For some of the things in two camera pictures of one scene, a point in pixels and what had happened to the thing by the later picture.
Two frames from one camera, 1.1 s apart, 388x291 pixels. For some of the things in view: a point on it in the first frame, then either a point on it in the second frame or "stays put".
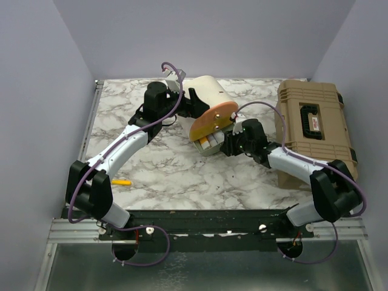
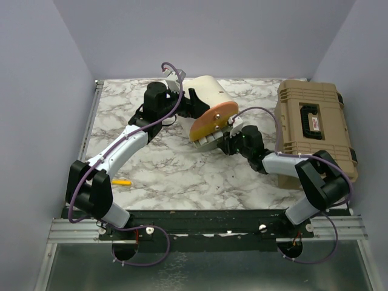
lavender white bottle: (212, 140) → (203, 140)
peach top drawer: (214, 114) stays put
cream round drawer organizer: (209, 90) stays put
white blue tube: (219, 136) stays put
